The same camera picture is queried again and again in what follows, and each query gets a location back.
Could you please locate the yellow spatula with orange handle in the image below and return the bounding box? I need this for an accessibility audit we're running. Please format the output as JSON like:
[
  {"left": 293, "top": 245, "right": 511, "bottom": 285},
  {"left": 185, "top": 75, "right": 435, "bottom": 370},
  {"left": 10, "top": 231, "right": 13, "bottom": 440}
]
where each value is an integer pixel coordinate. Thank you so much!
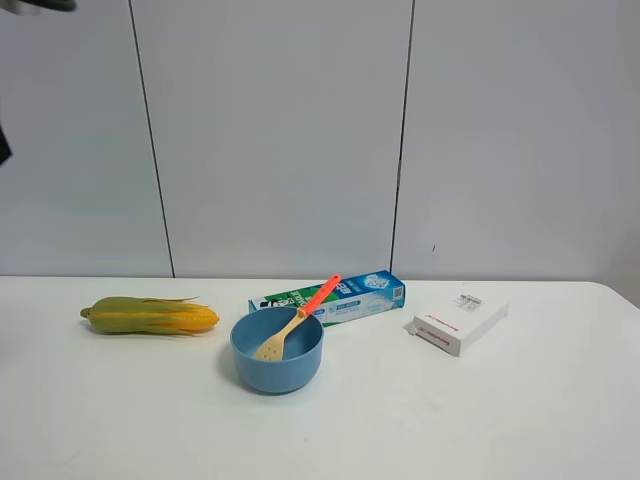
[{"left": 254, "top": 275, "right": 342, "bottom": 361}]

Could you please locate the blue plastic bowl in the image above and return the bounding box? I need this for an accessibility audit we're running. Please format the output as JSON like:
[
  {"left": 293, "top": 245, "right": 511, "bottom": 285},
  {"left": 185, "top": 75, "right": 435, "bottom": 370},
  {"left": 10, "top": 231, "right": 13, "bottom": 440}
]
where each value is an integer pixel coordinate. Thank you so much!
[{"left": 229, "top": 306, "right": 325, "bottom": 396}]

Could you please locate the blue green toothpaste box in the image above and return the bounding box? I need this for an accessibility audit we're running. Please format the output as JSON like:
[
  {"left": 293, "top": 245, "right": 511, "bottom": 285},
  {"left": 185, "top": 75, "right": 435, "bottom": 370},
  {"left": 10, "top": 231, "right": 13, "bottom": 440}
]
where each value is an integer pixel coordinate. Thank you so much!
[{"left": 248, "top": 270, "right": 406, "bottom": 327}]

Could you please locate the white cardboard box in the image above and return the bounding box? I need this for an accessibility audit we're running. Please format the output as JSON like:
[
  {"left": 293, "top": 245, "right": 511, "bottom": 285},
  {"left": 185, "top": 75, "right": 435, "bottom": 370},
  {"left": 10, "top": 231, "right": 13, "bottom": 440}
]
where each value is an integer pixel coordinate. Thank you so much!
[{"left": 406, "top": 289, "right": 511, "bottom": 357}]

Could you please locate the yellow corn cob with husk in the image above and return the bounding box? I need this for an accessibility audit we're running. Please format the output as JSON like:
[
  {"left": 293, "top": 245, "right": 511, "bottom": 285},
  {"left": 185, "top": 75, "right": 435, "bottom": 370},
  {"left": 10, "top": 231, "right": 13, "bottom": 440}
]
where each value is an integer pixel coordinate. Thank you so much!
[{"left": 80, "top": 297, "right": 219, "bottom": 335}]

